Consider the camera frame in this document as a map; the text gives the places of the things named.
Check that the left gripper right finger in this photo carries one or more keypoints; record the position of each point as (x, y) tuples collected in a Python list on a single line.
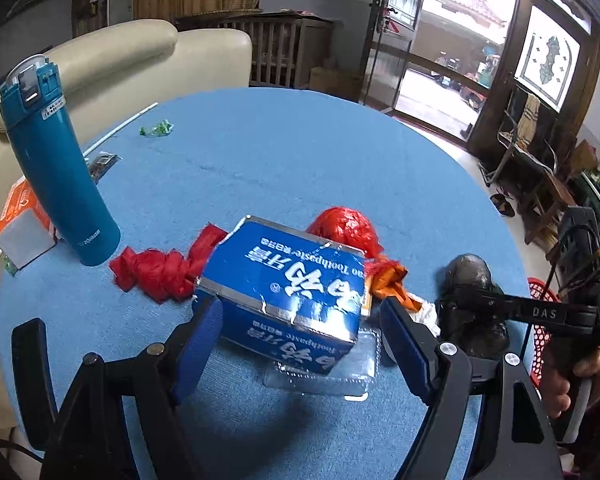
[(513, 439)]

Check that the black plastic trash bag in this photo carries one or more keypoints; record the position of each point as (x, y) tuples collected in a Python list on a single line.
[(464, 319)]

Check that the orange plastic wrapper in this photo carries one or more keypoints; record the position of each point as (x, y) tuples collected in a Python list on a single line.
[(384, 278)]

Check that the blue toothpaste box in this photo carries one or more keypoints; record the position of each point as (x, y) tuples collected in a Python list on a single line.
[(287, 295)]

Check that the red plastic bag wad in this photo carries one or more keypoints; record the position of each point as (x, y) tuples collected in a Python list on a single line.
[(348, 227)]

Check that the red knotted plastic bag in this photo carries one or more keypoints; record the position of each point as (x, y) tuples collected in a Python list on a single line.
[(166, 275)]

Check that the orange white medicine box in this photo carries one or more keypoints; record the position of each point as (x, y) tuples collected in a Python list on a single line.
[(26, 231)]

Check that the red plastic laundry basket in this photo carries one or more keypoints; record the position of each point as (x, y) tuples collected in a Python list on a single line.
[(539, 290)]

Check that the clear plastic tray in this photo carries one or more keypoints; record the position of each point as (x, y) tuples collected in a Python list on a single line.
[(351, 377)]

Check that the brown slippers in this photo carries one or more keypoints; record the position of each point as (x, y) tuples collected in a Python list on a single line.
[(502, 205)]

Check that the metal folding chair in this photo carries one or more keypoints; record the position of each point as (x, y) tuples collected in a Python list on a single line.
[(526, 129)]

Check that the dark foil wrapper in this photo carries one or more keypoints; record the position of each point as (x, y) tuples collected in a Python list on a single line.
[(101, 164)]

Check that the blue table cloth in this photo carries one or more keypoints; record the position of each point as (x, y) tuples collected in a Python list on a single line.
[(234, 157)]

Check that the small cardboard box by crib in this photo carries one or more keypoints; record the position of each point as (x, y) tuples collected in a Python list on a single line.
[(339, 83)]

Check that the glass entrance door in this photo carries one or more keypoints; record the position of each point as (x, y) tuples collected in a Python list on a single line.
[(432, 62)]

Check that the green candy wrapper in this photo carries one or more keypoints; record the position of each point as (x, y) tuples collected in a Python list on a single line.
[(163, 128)]

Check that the teal thermos bottle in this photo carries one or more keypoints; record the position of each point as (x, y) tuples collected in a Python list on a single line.
[(40, 131)]

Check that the cream leather sofa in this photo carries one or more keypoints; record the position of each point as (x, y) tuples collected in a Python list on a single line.
[(116, 71)]

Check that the wooden slatted crib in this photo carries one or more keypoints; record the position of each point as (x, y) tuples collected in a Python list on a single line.
[(286, 45)]

